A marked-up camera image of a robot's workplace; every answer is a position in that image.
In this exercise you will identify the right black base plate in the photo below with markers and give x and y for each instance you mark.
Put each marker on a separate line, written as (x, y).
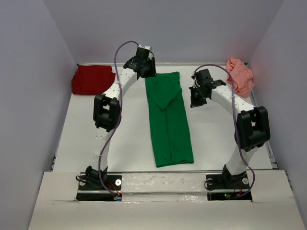
(218, 190)

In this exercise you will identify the aluminium rail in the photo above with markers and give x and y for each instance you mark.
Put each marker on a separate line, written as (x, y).
(187, 171)

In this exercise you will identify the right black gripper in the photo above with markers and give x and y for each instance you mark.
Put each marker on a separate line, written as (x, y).
(194, 102)

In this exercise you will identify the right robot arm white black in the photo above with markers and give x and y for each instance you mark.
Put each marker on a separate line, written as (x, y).
(252, 129)

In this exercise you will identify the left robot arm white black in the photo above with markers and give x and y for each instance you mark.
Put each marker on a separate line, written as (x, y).
(107, 112)

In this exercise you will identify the folded red t shirt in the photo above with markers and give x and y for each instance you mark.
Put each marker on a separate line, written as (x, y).
(92, 79)

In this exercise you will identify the green t shirt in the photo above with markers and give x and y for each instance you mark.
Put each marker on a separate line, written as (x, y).
(169, 126)

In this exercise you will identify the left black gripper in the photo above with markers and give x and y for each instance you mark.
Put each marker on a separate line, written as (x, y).
(153, 72)

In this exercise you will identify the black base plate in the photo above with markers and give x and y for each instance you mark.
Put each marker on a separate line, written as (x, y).
(218, 190)
(91, 190)

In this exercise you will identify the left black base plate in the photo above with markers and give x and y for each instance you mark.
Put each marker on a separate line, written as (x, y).
(91, 190)

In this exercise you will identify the pink t shirt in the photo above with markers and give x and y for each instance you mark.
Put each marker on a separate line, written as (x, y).
(243, 77)

